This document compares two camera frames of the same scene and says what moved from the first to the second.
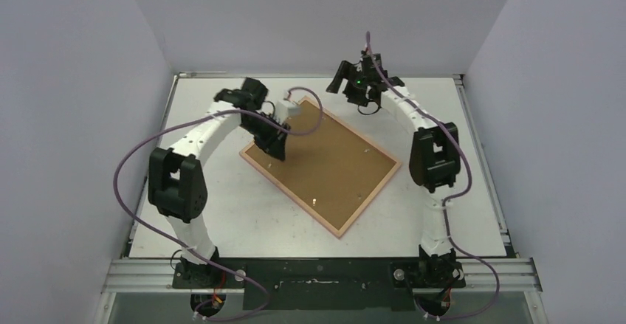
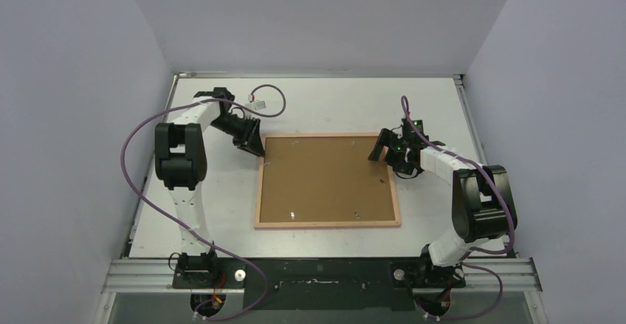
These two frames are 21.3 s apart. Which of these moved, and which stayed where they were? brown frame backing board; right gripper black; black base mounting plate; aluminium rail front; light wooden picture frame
Moved: brown frame backing board; light wooden picture frame; right gripper black
Stayed: black base mounting plate; aluminium rail front
